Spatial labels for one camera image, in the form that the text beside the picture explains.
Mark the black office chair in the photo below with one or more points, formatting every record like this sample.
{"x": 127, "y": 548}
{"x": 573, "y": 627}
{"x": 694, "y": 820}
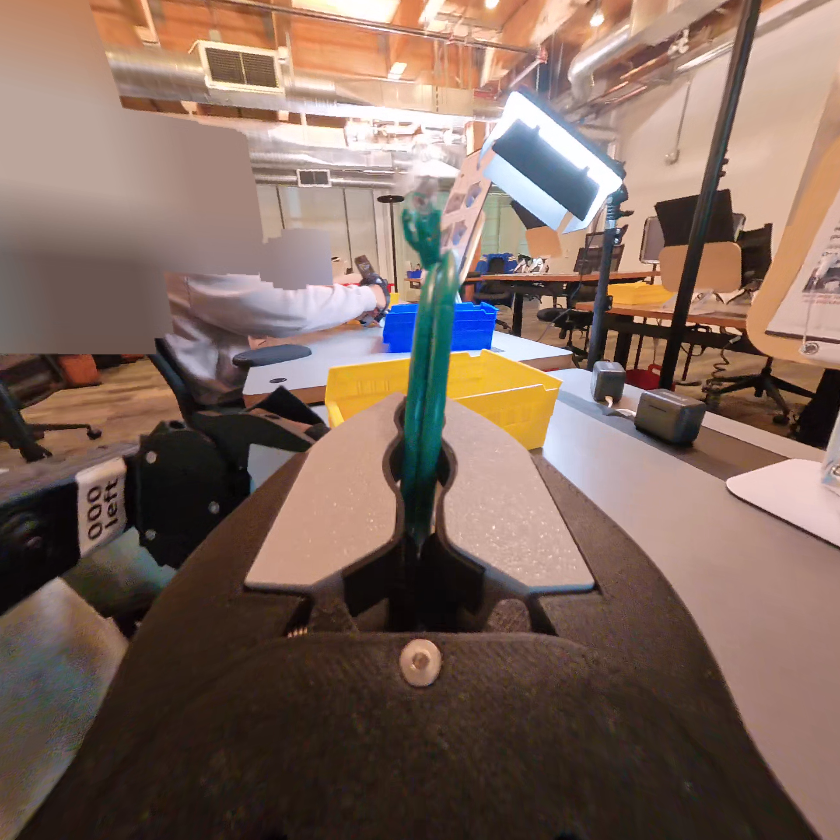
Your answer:
{"x": 272, "y": 354}

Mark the black floor lamp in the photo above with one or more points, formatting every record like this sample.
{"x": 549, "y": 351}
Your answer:
{"x": 709, "y": 197}

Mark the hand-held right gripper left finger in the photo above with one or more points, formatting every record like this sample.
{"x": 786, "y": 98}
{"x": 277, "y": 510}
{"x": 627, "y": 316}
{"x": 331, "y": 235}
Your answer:
{"x": 321, "y": 512}

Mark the black power adapter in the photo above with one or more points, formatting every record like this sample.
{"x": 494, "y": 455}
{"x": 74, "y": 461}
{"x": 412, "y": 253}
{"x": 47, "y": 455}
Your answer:
{"x": 669, "y": 417}

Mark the wooden-edged background table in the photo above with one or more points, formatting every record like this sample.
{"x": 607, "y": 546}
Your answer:
{"x": 656, "y": 313}

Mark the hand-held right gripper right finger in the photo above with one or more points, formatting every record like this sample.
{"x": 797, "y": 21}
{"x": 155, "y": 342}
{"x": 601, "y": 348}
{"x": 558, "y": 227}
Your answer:
{"x": 518, "y": 518}

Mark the white side table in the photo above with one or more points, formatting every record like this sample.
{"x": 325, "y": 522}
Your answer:
{"x": 295, "y": 380}

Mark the blue plastic bin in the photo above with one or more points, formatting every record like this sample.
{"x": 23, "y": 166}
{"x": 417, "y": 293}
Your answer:
{"x": 469, "y": 325}

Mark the cardboard box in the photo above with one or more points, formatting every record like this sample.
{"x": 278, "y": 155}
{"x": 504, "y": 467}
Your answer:
{"x": 544, "y": 243}

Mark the slim floor lamp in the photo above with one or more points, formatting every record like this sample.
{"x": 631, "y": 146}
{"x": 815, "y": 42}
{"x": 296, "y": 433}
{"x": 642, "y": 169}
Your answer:
{"x": 392, "y": 243}

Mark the red bag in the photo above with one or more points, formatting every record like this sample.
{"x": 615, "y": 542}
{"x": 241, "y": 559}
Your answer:
{"x": 646, "y": 379}

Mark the black tripod stand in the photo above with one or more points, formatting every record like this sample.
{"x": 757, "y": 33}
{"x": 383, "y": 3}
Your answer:
{"x": 607, "y": 282}

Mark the yellow plastic bin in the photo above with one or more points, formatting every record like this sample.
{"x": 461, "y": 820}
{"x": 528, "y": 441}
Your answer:
{"x": 499, "y": 394}
{"x": 640, "y": 295}

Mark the studio light panel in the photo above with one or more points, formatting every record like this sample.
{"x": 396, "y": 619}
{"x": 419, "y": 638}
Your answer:
{"x": 558, "y": 164}

